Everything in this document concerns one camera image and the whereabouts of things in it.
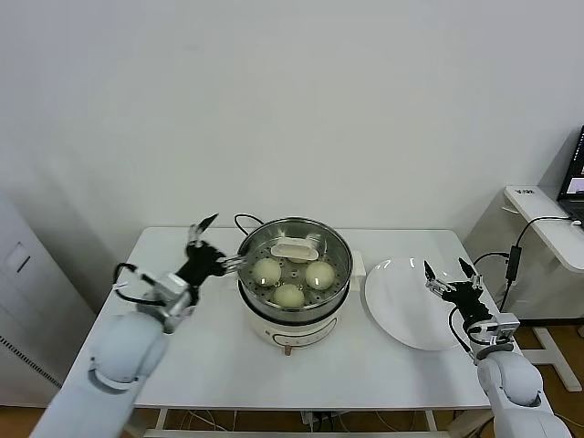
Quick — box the black cooker power cord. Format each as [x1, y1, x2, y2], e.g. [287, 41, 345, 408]
[233, 213, 270, 238]

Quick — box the white metal table frame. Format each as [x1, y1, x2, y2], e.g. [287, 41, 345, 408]
[109, 408, 462, 438]

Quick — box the white side desk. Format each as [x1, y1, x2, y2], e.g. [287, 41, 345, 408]
[504, 184, 584, 393]

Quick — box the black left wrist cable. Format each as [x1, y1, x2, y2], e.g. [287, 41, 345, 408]
[112, 262, 161, 306]

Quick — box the laptop charging cable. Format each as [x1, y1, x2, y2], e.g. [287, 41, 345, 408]
[472, 215, 584, 316]

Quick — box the black power adapter brick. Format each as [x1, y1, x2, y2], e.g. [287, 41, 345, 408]
[506, 245, 522, 285]

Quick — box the white cable bundle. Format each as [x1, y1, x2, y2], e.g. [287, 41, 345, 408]
[171, 410, 241, 433]

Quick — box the white round plate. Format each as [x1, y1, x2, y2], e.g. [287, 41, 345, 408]
[363, 257, 475, 352]

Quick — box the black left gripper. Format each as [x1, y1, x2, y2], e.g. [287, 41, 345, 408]
[175, 212, 250, 293]

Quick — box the stainless steel steamer basket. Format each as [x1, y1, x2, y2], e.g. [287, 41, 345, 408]
[223, 216, 368, 323]

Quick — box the cream electric cooker base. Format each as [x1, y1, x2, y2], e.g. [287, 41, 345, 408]
[223, 268, 366, 357]

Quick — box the glass lid with cream handle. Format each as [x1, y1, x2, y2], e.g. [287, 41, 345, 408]
[236, 218, 353, 311]

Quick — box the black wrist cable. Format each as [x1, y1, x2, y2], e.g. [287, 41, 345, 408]
[112, 262, 161, 306]
[448, 306, 480, 364]

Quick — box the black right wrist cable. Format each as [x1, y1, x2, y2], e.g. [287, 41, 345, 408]
[448, 306, 480, 364]

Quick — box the black laptop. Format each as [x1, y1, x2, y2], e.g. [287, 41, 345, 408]
[557, 125, 584, 216]

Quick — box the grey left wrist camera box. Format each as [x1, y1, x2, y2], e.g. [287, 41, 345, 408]
[152, 272, 195, 316]

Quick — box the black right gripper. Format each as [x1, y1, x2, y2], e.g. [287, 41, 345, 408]
[422, 256, 496, 330]

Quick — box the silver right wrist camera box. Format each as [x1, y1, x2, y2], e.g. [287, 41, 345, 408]
[467, 313, 522, 348]

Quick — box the white cabinet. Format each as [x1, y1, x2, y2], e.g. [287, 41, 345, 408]
[0, 189, 99, 407]

